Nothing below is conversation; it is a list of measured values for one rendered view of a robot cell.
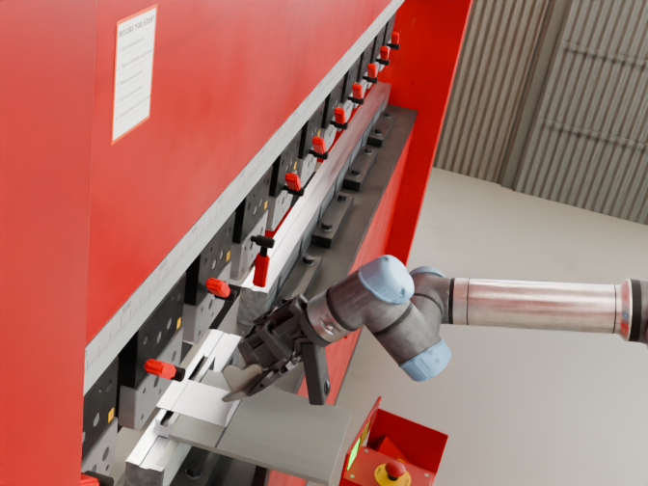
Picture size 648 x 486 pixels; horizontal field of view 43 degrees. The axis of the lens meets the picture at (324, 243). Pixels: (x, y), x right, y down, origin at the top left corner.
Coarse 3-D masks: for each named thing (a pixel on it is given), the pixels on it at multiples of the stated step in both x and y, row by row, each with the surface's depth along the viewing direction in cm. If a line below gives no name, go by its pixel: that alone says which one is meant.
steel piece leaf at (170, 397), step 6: (174, 384) 140; (180, 384) 141; (186, 384) 141; (168, 390) 139; (174, 390) 139; (180, 390) 139; (162, 396) 137; (168, 396) 137; (174, 396) 138; (162, 402) 136; (168, 402) 136; (174, 402) 136; (162, 408) 135; (168, 408) 135
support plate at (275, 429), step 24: (216, 384) 143; (240, 408) 138; (264, 408) 139; (288, 408) 140; (312, 408) 141; (336, 408) 142; (192, 432) 131; (216, 432) 132; (240, 432) 133; (264, 432) 134; (288, 432) 135; (312, 432) 136; (336, 432) 137; (240, 456) 129; (264, 456) 129; (288, 456) 130; (312, 456) 131; (336, 456) 132; (312, 480) 127
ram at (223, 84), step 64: (128, 0) 71; (192, 0) 86; (256, 0) 109; (320, 0) 148; (384, 0) 231; (192, 64) 91; (256, 64) 117; (320, 64) 163; (192, 128) 96; (256, 128) 126; (128, 192) 82; (192, 192) 103; (128, 256) 87; (192, 256) 110
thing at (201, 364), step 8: (200, 352) 150; (200, 360) 148; (208, 360) 148; (192, 368) 145; (200, 368) 147; (208, 368) 147; (192, 376) 145; (176, 400) 139; (160, 416) 133; (168, 416) 135; (160, 424) 133; (168, 424) 132; (160, 432) 134; (168, 432) 133
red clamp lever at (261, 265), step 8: (256, 240) 139; (264, 240) 139; (272, 240) 139; (264, 248) 139; (272, 248) 139; (256, 256) 141; (264, 256) 140; (256, 264) 141; (264, 264) 140; (256, 272) 141; (264, 272) 141; (256, 280) 142; (264, 280) 142
